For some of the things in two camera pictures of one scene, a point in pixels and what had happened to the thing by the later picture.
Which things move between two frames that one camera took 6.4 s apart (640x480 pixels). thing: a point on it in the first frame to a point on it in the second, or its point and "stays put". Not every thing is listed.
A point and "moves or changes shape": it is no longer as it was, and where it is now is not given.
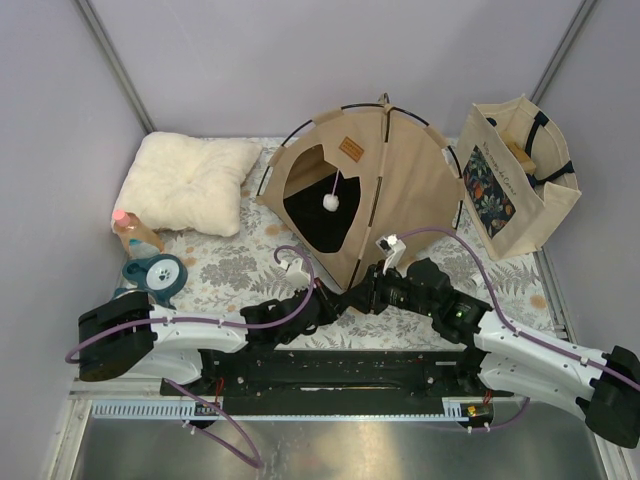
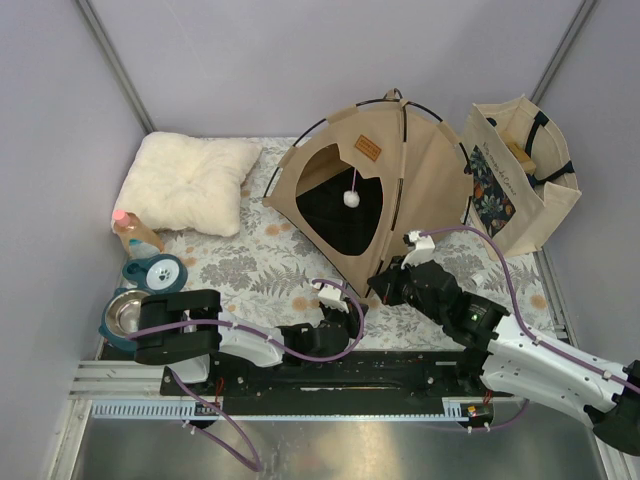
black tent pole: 378,193 to 401,184
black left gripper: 330,305 to 349,319
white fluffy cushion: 187,183 stays put
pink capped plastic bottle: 140,239 stays put
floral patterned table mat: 426,297 stays put
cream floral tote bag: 519,171 stays put
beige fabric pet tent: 359,184 moves or changes shape
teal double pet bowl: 163,276 stays put
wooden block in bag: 523,159 stays put
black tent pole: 379,105 to 360,104
